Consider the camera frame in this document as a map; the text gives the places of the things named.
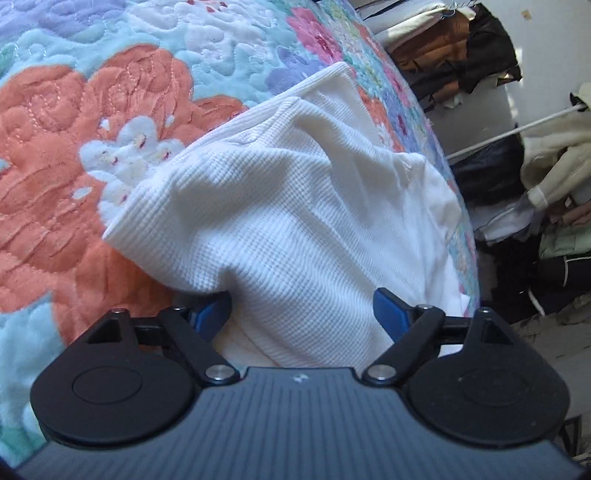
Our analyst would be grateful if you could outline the floral quilted bedspread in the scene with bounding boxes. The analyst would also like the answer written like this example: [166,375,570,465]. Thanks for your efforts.
[1,1,453,467]

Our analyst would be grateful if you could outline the white waffle robe green trim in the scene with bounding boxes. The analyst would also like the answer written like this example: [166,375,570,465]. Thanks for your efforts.
[104,62,469,370]

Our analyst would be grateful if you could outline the brown hanging garments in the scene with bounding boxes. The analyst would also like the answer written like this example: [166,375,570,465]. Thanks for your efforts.
[389,4,522,111]

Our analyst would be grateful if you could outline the cream fleece jacket hanging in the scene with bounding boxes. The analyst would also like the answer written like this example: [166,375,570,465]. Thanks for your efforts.
[520,83,590,210]

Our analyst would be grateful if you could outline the black jacket white piping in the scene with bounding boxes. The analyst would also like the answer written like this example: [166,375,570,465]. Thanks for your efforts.
[491,252,590,323]

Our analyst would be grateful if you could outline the white clothes rail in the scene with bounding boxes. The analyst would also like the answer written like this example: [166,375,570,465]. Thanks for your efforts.
[447,103,589,161]

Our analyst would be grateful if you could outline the light green folded garment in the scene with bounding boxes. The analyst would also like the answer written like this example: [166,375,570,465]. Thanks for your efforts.
[539,224,591,260]

